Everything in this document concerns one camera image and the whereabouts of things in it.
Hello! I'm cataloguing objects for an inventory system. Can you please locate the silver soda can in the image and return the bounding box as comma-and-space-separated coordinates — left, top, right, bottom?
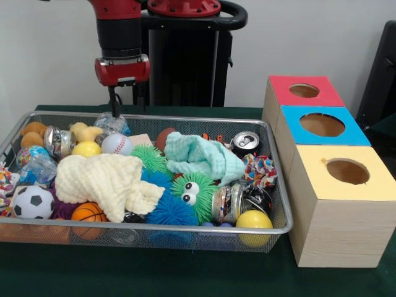
231, 131, 262, 158

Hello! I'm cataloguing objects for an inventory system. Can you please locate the large yellow ball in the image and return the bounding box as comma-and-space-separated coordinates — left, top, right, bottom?
235, 210, 274, 248

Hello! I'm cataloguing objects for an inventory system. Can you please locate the silver mesh bin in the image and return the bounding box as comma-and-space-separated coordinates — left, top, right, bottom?
0, 110, 294, 254

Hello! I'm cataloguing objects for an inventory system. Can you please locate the black and white soccer ball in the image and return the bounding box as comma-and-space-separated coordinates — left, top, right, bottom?
12, 184, 56, 220

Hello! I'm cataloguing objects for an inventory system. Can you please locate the wooden box with three holes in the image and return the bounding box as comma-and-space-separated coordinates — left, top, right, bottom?
261, 75, 396, 269

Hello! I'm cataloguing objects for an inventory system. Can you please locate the clear plastic packet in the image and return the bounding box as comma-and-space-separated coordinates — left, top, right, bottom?
93, 111, 131, 136

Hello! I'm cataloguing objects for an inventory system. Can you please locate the mint knit cloth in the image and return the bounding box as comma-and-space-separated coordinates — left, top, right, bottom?
163, 131, 246, 187

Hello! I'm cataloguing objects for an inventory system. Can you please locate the green cloth side table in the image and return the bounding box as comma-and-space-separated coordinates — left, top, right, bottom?
368, 111, 396, 148

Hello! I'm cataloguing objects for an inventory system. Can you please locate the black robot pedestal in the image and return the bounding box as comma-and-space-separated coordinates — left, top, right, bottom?
132, 0, 248, 108

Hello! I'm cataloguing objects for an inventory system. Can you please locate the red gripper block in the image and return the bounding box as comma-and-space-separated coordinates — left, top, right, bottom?
94, 53, 152, 119

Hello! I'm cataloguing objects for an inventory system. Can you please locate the white baseball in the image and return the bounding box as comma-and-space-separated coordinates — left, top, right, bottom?
101, 132, 134, 156

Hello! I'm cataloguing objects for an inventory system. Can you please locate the dark green table cloth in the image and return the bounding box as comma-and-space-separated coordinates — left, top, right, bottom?
0, 104, 396, 297

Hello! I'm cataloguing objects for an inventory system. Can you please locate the green spiky toy with eyes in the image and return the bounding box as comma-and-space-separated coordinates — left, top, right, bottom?
170, 173, 219, 226

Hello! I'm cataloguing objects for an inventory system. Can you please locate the small yellow ball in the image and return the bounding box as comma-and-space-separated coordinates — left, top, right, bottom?
71, 141, 102, 158

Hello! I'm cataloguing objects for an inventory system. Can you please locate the black upright panel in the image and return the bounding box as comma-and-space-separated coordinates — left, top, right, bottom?
355, 20, 396, 131

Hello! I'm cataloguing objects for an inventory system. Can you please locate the cream knit cloth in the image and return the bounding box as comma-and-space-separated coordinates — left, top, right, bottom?
54, 153, 166, 223

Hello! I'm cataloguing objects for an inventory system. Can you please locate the small orange basketball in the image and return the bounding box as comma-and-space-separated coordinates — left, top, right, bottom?
71, 202, 108, 223

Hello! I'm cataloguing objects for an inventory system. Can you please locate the yellow plush toy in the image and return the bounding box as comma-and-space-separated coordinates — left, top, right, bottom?
68, 122, 105, 144

